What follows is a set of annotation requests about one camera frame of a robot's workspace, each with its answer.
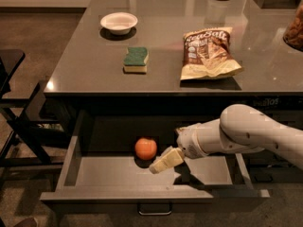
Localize lower right cabinet drawers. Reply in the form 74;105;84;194
232;96;303;183

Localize open grey top drawer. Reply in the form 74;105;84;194
41;112;270;213

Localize dark wooden chair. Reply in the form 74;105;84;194
0;48;69;187

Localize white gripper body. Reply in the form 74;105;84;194
176;123;207;159

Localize white paper bowl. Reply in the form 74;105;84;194
100;12;138;35

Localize orange fruit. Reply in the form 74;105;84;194
134;138;157;160

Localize metal drawer handle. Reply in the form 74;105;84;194
137;203;172;217

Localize sea salt chip bag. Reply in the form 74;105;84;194
180;27;243;80

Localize green yellow sponge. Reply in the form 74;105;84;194
123;47;149;74

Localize jar of nuts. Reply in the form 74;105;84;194
283;3;303;51

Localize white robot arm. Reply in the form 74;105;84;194
149;104;303;174

